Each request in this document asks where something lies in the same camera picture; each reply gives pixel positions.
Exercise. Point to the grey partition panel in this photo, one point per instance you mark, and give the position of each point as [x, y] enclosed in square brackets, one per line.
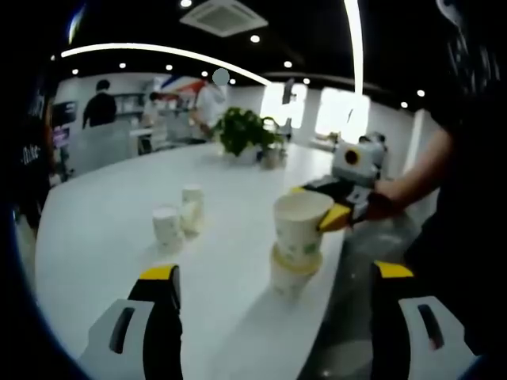
[101, 148]

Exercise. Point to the dark wall screen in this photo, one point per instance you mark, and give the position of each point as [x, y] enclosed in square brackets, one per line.
[64, 113]

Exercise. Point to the small beige jar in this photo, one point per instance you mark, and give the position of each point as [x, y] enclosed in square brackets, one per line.
[271, 160]

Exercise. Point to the ceiling spot lights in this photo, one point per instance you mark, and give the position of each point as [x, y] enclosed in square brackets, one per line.
[255, 39]

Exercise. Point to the ceiling air conditioner unit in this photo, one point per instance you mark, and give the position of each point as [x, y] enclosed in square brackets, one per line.
[223, 17]

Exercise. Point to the white table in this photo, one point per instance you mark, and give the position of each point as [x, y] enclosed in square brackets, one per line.
[237, 237]

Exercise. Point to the curved ceiling light strip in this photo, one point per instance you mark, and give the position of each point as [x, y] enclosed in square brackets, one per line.
[158, 48]

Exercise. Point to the grey chair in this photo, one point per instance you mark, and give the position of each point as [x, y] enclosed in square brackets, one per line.
[380, 241]

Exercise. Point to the green potted plant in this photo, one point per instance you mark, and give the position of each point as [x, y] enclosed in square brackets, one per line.
[241, 130]

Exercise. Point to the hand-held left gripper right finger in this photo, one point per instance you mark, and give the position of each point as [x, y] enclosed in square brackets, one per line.
[386, 328]

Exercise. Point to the person's right hand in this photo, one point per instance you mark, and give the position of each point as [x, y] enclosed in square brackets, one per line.
[382, 204]

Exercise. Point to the white wall shelf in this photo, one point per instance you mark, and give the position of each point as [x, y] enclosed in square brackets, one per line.
[128, 103]

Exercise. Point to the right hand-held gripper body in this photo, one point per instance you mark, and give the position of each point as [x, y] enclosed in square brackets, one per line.
[358, 162]

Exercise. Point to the straight ceiling light strip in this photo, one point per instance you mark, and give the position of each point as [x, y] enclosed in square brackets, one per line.
[356, 47]

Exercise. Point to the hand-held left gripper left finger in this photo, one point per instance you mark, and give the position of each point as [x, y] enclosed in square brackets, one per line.
[162, 328]

